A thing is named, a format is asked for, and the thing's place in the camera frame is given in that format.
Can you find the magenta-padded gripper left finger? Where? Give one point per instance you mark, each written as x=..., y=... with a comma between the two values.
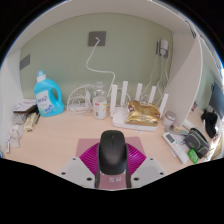
x=87, y=158

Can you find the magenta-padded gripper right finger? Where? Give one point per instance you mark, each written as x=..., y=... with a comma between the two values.
x=137, y=158

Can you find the black computer mouse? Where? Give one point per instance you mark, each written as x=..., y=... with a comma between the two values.
x=112, y=151

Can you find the white remote control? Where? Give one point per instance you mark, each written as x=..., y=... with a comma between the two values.
x=175, y=146

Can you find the white router with antennas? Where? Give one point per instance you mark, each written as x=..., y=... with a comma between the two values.
x=118, y=120

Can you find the gold snack bag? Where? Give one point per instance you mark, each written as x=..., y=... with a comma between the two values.
x=142, y=114

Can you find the white power strip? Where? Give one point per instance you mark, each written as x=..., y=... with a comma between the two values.
x=78, y=107

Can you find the green small pack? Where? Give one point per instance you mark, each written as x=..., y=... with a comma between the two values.
x=193, y=156

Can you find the grey zipper pouch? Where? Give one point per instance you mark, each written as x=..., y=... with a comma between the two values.
x=197, y=141

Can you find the black pen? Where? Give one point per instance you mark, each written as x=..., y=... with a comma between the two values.
x=37, y=119

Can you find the pale yellow small box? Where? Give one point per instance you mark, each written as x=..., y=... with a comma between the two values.
x=30, y=122

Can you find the blue detergent bottle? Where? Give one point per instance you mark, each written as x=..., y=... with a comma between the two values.
x=46, y=100

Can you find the clear plastic bag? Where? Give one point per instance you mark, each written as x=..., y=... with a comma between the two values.
x=16, y=130

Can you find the yellow white snack packet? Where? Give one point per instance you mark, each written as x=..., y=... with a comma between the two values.
x=15, y=134

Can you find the black bag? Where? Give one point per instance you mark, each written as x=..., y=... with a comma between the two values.
x=210, y=123

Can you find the white blue sachet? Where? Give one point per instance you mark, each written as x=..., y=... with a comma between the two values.
x=7, y=145

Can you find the white desk hutch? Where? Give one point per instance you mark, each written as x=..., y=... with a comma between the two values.
x=183, y=76

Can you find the black monitor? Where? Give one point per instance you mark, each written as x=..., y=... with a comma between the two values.
x=217, y=100

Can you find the white wall charger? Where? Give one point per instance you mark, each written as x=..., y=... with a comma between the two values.
x=163, y=47

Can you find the grey wall plate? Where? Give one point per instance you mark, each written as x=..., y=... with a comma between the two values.
x=100, y=36
x=24, y=62

